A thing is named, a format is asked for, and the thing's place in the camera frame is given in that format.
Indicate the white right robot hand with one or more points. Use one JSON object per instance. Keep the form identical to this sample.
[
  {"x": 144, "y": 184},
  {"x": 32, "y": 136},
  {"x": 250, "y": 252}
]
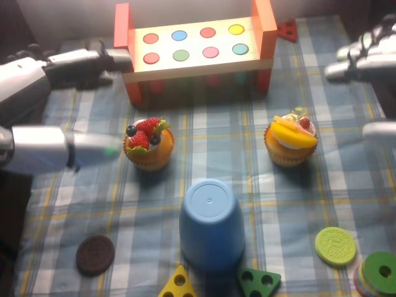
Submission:
[{"x": 374, "y": 65}]

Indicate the stacked coloured wooden rings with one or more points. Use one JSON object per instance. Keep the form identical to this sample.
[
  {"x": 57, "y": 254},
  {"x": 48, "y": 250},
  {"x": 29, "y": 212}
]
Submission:
[{"x": 360, "y": 284}]

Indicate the strawberry topped toy cupcake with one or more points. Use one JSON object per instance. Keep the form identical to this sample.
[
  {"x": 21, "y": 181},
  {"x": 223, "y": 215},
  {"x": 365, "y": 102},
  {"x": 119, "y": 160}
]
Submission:
[{"x": 151, "y": 154}]

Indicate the blue plastic cup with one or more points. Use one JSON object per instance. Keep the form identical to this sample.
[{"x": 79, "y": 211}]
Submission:
[{"x": 210, "y": 232}]

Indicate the yellow triangle block with holes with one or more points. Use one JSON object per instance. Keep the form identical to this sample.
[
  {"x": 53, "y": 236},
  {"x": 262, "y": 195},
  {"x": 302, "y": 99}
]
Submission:
[{"x": 179, "y": 271}]

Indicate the green sandwich cookie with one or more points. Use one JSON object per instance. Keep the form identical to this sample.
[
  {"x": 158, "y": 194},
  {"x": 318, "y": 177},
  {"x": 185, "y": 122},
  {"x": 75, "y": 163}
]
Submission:
[{"x": 335, "y": 246}]

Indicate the wooden peg bench toy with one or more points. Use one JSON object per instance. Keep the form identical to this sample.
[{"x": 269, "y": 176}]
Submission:
[{"x": 198, "y": 66}]

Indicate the orange slice topped toy cupcake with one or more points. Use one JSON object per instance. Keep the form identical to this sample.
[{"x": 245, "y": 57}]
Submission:
[{"x": 290, "y": 139}]

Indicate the red triangle block with holes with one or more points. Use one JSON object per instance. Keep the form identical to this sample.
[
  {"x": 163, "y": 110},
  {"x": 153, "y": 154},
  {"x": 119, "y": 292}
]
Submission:
[{"x": 283, "y": 31}]

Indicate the green triangle block with holes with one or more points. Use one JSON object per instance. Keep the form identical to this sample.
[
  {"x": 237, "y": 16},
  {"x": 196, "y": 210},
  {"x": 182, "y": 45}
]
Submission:
[{"x": 256, "y": 283}]

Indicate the brown sandwich cookie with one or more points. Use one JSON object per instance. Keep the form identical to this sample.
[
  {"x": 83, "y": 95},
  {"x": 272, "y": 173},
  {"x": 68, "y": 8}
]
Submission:
[{"x": 95, "y": 255}]

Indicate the blue plaid tablecloth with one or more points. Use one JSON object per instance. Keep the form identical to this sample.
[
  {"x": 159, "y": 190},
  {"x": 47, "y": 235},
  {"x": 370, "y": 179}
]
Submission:
[{"x": 216, "y": 148}]

